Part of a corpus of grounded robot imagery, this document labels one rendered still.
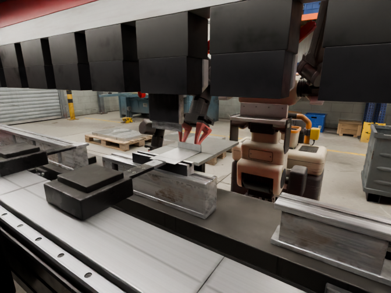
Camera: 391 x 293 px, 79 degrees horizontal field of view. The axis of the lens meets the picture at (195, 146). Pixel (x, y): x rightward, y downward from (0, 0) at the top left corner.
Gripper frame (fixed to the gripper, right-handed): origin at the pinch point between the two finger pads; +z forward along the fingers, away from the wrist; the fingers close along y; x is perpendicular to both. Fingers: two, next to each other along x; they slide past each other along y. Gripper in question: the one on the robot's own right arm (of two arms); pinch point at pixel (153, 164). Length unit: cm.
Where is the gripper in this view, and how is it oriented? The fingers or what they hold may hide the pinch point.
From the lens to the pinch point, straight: 121.0
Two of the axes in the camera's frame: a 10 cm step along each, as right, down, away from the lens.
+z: -1.7, 9.8, 0.9
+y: -6.3, -0.4, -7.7
